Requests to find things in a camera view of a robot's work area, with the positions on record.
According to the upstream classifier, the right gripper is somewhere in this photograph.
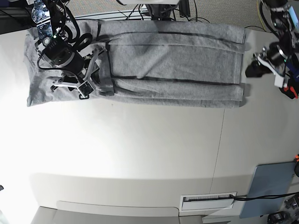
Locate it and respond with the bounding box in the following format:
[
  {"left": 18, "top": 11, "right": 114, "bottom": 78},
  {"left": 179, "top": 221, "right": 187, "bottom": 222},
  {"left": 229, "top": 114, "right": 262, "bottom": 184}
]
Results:
[{"left": 50, "top": 48, "right": 106, "bottom": 100}]

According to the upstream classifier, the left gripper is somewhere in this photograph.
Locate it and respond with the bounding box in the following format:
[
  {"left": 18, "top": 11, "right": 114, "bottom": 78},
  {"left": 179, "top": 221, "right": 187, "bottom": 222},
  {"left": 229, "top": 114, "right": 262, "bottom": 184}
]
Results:
[{"left": 245, "top": 45, "right": 292, "bottom": 88}]

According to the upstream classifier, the grey T-shirt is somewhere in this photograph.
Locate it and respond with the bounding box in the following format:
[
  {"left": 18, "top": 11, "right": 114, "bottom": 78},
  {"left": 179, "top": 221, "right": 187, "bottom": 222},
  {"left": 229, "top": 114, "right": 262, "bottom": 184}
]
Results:
[{"left": 23, "top": 20, "right": 247, "bottom": 109}]

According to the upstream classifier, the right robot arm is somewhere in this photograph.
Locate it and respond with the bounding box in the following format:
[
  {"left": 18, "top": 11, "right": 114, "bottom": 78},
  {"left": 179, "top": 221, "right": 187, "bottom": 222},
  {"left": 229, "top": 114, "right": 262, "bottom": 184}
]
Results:
[{"left": 31, "top": 0, "right": 105, "bottom": 99}]

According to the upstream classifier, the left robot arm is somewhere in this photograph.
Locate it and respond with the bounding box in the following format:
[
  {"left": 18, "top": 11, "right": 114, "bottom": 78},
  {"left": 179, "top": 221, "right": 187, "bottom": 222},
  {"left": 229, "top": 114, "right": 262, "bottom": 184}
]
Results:
[{"left": 245, "top": 0, "right": 299, "bottom": 89}]

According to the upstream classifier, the black red clamp tool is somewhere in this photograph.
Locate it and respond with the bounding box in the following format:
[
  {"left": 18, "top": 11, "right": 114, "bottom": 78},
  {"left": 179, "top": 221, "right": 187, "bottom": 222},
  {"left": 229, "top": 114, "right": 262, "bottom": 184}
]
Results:
[{"left": 280, "top": 79, "right": 299, "bottom": 99}]

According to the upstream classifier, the orange black tool at edge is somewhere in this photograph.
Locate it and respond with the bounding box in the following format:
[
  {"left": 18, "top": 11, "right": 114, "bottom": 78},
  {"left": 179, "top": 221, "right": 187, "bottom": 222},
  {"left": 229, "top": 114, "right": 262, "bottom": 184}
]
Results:
[{"left": 294, "top": 154, "right": 299, "bottom": 177}]

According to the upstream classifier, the blue-grey flat board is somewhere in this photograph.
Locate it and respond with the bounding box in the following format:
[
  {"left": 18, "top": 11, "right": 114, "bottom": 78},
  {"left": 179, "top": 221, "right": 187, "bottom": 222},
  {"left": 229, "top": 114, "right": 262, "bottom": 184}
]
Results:
[{"left": 239, "top": 161, "right": 295, "bottom": 219}]

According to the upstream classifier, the yellow floor cable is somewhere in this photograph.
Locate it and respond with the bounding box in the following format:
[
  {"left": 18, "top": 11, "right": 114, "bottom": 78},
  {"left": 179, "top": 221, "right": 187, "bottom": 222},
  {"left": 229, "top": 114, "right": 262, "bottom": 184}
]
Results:
[{"left": 256, "top": 0, "right": 269, "bottom": 32}]

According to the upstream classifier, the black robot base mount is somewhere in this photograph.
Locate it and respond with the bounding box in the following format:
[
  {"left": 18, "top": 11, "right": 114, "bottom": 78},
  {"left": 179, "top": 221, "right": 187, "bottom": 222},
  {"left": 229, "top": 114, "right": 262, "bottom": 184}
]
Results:
[{"left": 139, "top": 4, "right": 178, "bottom": 21}]

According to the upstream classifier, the black cable on table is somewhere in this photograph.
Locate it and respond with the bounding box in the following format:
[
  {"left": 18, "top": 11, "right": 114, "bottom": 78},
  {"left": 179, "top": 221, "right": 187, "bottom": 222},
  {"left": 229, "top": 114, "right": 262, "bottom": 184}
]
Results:
[{"left": 184, "top": 192, "right": 299, "bottom": 202}]

